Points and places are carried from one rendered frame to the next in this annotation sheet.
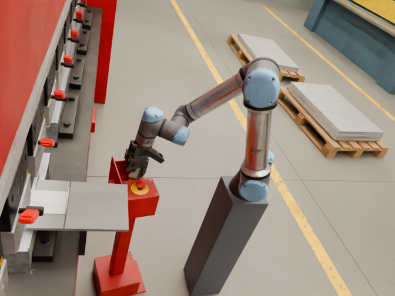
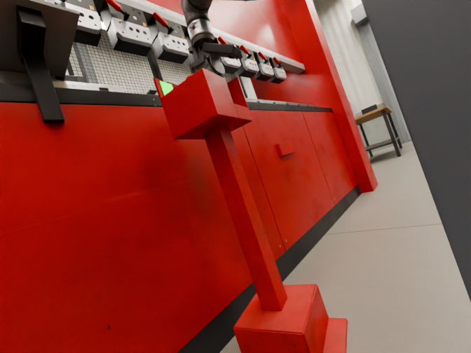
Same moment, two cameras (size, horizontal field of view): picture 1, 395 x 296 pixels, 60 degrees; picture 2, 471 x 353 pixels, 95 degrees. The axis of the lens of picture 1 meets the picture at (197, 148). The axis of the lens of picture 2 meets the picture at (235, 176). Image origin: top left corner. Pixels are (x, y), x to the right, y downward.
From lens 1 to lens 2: 1.56 m
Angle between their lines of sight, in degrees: 71
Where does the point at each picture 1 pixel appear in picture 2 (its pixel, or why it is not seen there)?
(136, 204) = (179, 99)
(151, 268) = (380, 343)
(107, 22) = (340, 115)
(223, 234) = (407, 62)
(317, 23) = not seen: outside the picture
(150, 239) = (394, 294)
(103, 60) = (352, 148)
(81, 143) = not seen: hidden behind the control
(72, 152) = not seen: hidden behind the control
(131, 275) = (294, 317)
